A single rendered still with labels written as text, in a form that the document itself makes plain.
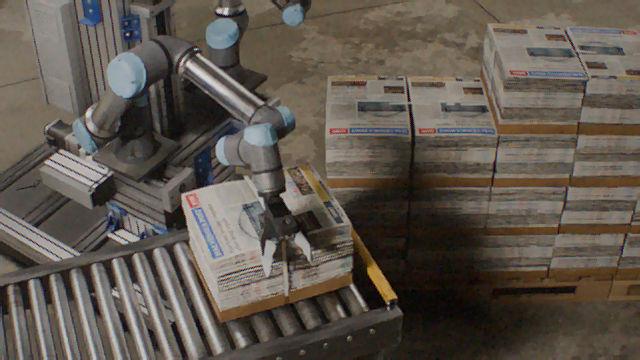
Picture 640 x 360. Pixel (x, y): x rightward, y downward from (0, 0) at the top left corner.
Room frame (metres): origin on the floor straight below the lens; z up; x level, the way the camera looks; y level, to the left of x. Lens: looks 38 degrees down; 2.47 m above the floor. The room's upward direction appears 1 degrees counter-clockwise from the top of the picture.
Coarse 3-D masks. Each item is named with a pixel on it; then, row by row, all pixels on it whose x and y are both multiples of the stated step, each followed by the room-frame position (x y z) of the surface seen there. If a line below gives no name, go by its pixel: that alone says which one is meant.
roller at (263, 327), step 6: (258, 312) 1.52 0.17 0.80; (264, 312) 1.52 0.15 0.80; (252, 318) 1.51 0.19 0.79; (258, 318) 1.50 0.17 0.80; (264, 318) 1.50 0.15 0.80; (252, 324) 1.50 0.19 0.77; (258, 324) 1.48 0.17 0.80; (264, 324) 1.47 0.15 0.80; (270, 324) 1.48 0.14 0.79; (258, 330) 1.46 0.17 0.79; (264, 330) 1.45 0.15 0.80; (270, 330) 1.45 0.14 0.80; (258, 336) 1.45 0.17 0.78; (264, 336) 1.44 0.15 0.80; (270, 336) 1.43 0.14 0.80; (276, 336) 1.44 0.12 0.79
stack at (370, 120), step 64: (384, 128) 2.31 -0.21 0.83; (448, 128) 2.31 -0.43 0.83; (384, 192) 2.27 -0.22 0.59; (448, 192) 2.27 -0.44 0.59; (512, 192) 2.26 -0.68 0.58; (576, 192) 2.26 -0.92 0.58; (384, 256) 2.28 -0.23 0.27; (448, 256) 2.27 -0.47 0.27; (512, 256) 2.26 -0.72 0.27; (576, 256) 2.26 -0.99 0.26
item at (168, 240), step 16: (144, 240) 1.80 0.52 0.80; (160, 240) 1.80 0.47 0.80; (176, 240) 1.80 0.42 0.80; (80, 256) 1.73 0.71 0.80; (96, 256) 1.73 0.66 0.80; (112, 256) 1.73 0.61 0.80; (128, 256) 1.74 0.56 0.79; (16, 272) 1.65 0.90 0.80; (32, 272) 1.65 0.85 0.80; (48, 272) 1.66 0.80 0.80; (64, 272) 1.67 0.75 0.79; (0, 288) 1.59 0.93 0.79; (48, 288) 1.64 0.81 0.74; (112, 288) 1.71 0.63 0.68
